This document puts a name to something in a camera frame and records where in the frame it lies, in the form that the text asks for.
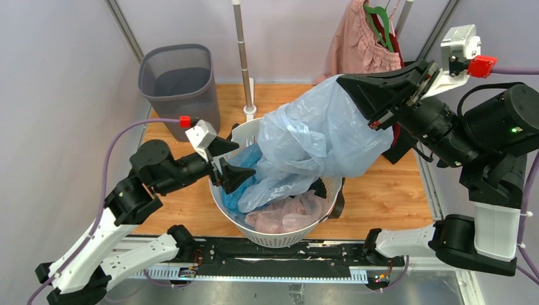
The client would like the grey mesh trash bin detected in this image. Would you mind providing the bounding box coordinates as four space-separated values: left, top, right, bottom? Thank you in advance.
138 44 221 132

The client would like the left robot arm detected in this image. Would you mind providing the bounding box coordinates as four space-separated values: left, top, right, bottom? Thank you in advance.
36 137 255 304

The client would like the pink plastic bag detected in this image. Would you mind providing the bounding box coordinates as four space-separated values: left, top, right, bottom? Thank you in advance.
245 191 330 234

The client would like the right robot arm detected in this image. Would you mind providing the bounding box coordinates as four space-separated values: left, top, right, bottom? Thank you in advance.
337 56 538 276

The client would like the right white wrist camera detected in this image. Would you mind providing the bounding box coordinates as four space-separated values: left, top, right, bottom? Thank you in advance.
422 24 498 98

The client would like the dark red garment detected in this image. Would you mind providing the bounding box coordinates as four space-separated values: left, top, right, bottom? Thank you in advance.
370 13 404 147

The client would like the black plastic bag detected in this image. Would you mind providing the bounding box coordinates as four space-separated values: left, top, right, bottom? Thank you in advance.
308 178 327 199

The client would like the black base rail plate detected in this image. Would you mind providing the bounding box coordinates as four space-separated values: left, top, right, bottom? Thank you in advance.
170 237 405 278

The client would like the black garment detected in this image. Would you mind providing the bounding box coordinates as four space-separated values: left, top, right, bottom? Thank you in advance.
382 125 418 165

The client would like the silver clothes rack pole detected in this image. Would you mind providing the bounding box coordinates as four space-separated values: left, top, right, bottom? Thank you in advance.
231 0 256 112

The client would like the white rack base foot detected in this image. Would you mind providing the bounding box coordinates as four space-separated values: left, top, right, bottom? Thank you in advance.
243 77 257 121

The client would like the bright blue plastic bag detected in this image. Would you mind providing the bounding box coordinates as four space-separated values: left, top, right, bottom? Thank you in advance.
221 143 263 211

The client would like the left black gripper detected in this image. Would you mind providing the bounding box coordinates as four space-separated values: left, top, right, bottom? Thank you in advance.
156 136 256 195

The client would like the pink hanging garment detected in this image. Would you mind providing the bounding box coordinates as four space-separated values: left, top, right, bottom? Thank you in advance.
314 1 404 85

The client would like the white slotted laundry basket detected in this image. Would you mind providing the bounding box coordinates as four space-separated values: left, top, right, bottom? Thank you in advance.
208 118 346 248

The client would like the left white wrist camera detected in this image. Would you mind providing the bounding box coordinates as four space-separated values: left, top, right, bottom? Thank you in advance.
185 120 217 161

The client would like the green clothes hanger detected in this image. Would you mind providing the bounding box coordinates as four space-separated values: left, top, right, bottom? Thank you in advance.
364 4 395 53

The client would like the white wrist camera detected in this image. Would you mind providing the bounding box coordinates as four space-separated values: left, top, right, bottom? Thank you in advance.
422 24 498 98
185 120 217 161

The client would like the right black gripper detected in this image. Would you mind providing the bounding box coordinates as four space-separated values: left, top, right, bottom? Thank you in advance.
332 58 478 166

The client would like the light blue plastic bag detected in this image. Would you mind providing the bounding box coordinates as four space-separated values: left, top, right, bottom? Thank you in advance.
237 76 393 213

